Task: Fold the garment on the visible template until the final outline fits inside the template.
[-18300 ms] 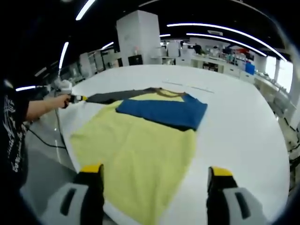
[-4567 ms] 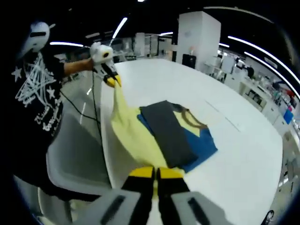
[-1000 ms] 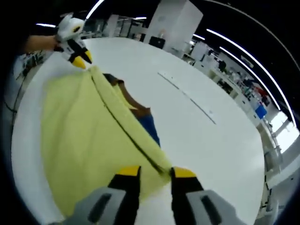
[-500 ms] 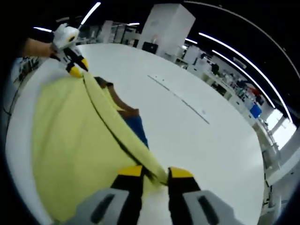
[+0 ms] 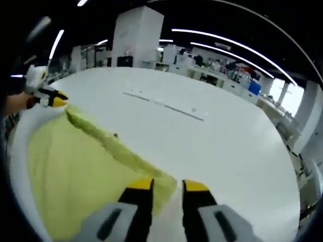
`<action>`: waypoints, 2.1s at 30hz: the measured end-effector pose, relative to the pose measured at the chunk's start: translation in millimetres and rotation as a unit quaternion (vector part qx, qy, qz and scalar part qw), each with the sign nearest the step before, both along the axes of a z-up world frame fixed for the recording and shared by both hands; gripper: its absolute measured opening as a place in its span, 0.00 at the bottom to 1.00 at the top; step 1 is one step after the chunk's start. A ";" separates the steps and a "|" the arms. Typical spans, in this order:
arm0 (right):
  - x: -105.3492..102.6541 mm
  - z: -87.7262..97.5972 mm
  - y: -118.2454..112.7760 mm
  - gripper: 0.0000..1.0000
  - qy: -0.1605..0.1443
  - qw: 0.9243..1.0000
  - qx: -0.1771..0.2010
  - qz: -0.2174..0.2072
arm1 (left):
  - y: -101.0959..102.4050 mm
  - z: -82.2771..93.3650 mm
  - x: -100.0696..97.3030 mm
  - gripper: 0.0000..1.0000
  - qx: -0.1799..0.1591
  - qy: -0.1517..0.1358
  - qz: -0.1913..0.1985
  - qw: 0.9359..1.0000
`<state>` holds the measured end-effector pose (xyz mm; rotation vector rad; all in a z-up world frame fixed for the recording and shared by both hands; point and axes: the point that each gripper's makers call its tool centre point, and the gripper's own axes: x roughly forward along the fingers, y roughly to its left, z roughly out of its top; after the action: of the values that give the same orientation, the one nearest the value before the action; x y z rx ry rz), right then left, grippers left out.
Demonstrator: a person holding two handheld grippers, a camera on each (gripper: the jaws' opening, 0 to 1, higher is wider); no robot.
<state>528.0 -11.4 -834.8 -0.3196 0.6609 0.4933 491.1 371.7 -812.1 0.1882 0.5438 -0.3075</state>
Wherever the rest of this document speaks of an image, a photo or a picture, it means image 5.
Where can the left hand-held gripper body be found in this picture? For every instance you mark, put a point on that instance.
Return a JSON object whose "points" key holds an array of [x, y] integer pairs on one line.
{"points": [[35, 76]]}

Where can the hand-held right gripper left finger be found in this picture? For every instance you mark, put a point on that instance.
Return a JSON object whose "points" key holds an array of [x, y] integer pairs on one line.
{"points": [[136, 211]]}

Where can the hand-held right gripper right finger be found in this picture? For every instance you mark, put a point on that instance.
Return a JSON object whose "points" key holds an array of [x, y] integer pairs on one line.
{"points": [[199, 216]]}

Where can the yellow blue grey garment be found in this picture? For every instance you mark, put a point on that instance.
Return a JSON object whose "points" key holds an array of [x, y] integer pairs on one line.
{"points": [[75, 171]]}

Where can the person's left hand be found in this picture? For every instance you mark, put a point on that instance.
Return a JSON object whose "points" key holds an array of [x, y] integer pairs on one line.
{"points": [[24, 100]]}

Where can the black box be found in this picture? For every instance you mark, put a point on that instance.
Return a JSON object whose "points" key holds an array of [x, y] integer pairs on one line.
{"points": [[125, 61]]}

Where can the white square pillar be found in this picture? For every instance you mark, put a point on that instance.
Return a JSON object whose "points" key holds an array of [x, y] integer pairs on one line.
{"points": [[137, 35]]}

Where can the white lab counter row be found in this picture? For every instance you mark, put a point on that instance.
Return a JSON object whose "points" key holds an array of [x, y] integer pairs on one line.
{"points": [[222, 80]]}

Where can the blue storage bin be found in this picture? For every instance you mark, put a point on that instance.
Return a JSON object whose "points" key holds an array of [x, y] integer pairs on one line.
{"points": [[255, 88]]}

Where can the short ceiling light strip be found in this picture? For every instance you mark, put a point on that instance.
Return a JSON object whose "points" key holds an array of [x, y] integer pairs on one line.
{"points": [[227, 53]]}

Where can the long ceiling light strip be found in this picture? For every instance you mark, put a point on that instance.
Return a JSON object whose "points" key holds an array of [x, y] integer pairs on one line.
{"points": [[227, 40]]}

